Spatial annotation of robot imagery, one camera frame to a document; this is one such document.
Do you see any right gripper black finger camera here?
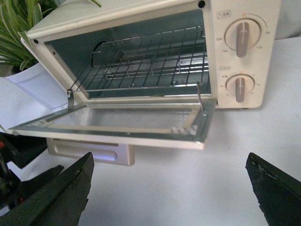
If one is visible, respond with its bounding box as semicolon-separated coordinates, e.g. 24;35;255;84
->
246;153;301;226

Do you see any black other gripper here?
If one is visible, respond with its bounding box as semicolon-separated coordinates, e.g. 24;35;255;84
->
0;132;94;226

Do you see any oven glass door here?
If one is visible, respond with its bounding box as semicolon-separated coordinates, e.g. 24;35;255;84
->
7;96;217;167

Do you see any cream Toshiba toaster oven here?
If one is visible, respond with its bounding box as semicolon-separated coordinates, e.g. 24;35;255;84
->
22;0;281;108

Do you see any white plastic flower pot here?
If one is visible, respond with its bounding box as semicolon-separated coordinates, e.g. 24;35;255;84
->
0;64;67;132

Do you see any lower timer knob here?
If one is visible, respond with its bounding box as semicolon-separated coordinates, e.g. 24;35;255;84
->
225;74;254;103

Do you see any upper temperature knob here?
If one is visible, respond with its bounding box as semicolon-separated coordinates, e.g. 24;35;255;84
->
224;18;261;58

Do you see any green striped spider plant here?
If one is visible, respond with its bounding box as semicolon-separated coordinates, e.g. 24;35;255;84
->
0;0;102;72

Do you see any metal wire oven rack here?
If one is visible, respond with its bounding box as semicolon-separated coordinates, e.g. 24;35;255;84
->
67;26;211;99

